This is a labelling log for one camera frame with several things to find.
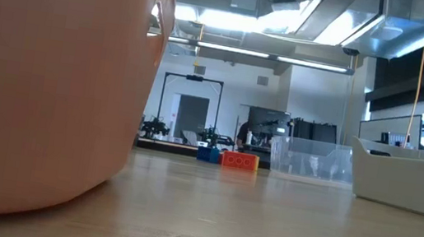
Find white plastic bin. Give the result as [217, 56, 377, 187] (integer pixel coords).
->
[342, 135, 424, 221]

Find orange plastic bin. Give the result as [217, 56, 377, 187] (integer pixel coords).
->
[0, 0, 179, 237]

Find long ceiling light bar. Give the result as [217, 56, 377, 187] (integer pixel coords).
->
[165, 35, 356, 76]

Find dark background table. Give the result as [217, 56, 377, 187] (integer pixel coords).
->
[134, 136, 274, 170]

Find metal ventilation duct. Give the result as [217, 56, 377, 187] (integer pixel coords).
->
[254, 0, 424, 66]

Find black gantry frame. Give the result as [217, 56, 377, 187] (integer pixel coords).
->
[155, 70, 226, 137]

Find black computer monitor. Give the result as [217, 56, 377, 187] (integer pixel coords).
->
[246, 105, 293, 138]

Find person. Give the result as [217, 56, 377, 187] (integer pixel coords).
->
[235, 120, 252, 149]

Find long orange block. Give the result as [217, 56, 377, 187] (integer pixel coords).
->
[220, 149, 258, 172]

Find clear plastic bin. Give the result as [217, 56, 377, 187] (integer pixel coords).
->
[266, 133, 359, 185]

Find blue block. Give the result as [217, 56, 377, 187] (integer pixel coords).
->
[195, 144, 221, 165]

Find black screen panels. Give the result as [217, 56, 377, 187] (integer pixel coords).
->
[290, 117, 340, 145]

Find yellow hanging cable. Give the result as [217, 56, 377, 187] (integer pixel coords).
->
[402, 0, 424, 151]

